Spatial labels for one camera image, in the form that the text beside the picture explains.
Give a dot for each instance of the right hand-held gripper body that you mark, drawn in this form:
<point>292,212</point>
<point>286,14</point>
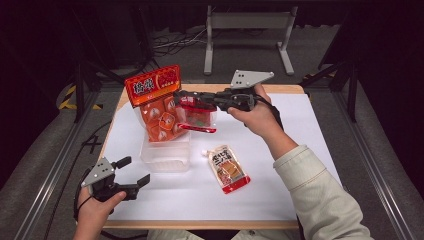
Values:
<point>238,98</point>

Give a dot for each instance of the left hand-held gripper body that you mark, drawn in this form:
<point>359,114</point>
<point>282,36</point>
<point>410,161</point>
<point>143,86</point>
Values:
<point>103,186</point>

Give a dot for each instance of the small black and red packet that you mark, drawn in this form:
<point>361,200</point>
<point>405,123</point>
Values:
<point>198,118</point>

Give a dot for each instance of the clear plastic container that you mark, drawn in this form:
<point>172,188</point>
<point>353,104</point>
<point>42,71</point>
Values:
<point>166,156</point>

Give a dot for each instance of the large orange snack packet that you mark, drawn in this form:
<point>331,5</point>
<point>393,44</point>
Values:
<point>153,90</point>

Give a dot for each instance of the person's right hand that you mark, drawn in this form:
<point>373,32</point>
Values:
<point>260,116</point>

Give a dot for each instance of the person's left hand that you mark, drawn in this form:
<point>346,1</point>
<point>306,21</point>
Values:
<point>93,213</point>

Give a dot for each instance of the white table mat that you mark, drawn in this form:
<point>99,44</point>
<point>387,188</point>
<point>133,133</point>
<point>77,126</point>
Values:
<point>186,200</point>

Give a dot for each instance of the person's light trousers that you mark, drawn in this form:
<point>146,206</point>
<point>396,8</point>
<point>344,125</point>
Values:
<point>166,235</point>

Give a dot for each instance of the beige sauce pouch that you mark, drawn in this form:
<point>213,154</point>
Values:
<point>228,170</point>

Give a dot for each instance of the grey metal stand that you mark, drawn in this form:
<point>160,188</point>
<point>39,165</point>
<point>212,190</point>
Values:
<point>250,20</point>

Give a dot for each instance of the yellow and black floor tape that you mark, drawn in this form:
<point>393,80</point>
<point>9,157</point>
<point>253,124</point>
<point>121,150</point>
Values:
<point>66,100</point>

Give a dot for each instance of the black stand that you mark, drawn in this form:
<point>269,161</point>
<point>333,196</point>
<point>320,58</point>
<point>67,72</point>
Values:
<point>351,90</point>
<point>79,90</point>

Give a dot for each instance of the aluminium rail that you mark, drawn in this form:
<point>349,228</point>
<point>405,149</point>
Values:
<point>376,160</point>
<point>50,183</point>

